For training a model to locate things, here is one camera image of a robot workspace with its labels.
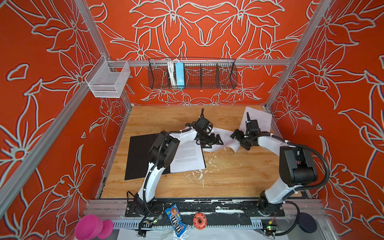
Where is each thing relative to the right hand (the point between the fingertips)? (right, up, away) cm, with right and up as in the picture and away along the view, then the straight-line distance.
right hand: (233, 137), depth 95 cm
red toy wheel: (-23, -36, -27) cm, 50 cm away
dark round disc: (+27, -37, -27) cm, 53 cm away
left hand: (-11, -4, -2) cm, 12 cm away
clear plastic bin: (-81, +38, -2) cm, 90 cm away
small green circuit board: (+9, -40, -27) cm, 49 cm away
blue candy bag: (-35, -35, -25) cm, 56 cm away
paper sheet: (-29, -12, -3) cm, 31 cm away
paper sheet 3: (+29, +12, +18) cm, 36 cm away
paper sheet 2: (-3, -3, +2) cm, 5 cm away
